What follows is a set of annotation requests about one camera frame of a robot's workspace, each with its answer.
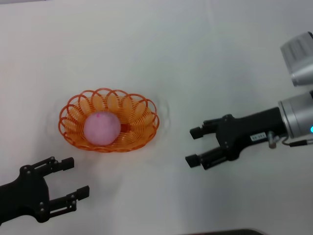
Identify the pink toy peach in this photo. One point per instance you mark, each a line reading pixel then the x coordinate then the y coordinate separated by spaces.
pixel 101 128

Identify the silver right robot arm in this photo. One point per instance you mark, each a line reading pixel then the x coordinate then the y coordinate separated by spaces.
pixel 296 115

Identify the dark robot torso edge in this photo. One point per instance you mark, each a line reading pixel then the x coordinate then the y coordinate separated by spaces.
pixel 227 232

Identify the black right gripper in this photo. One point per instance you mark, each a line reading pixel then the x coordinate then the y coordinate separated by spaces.
pixel 249 129

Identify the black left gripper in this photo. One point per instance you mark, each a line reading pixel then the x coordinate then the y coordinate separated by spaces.
pixel 24 193

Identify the silver connector plug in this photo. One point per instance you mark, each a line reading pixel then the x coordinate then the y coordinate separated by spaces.
pixel 272 139

